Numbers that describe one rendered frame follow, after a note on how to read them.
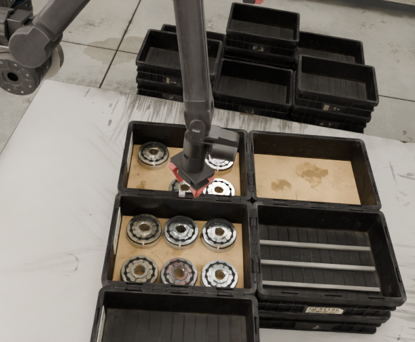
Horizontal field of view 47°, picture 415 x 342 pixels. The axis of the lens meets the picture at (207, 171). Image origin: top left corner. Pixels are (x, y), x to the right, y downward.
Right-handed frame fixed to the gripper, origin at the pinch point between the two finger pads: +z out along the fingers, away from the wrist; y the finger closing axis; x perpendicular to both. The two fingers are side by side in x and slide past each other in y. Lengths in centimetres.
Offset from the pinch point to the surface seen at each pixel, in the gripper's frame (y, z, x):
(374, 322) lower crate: -55, 25, -24
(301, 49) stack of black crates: 74, 69, -163
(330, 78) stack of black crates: 39, 57, -142
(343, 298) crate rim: -45.4, 12.2, -15.1
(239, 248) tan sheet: -14.5, 23.0, -10.0
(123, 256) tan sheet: 5.0, 23.7, 17.7
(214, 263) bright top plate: -14.4, 20.1, 0.5
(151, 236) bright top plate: 3.9, 20.7, 8.6
